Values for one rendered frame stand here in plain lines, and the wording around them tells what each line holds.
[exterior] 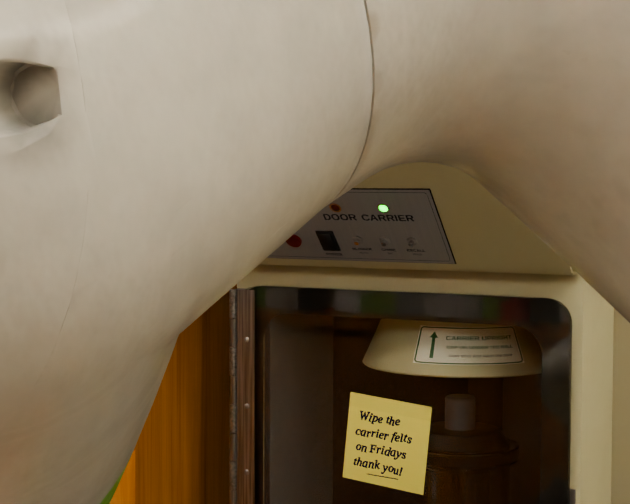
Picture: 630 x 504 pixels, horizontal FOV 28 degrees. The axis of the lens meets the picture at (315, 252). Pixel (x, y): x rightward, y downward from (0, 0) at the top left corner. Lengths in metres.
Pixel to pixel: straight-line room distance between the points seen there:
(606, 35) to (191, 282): 0.10
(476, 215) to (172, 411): 0.36
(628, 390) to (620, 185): 1.22
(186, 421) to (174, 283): 0.99
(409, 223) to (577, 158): 0.74
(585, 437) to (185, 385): 0.37
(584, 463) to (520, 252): 0.19
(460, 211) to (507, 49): 0.73
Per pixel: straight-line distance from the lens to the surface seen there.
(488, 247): 1.00
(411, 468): 1.08
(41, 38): 0.17
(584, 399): 1.05
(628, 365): 1.47
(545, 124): 0.26
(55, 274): 0.18
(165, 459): 1.16
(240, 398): 1.15
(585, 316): 1.04
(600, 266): 0.28
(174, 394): 1.17
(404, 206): 0.99
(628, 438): 1.49
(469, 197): 0.96
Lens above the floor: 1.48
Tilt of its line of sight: 3 degrees down
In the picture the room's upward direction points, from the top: straight up
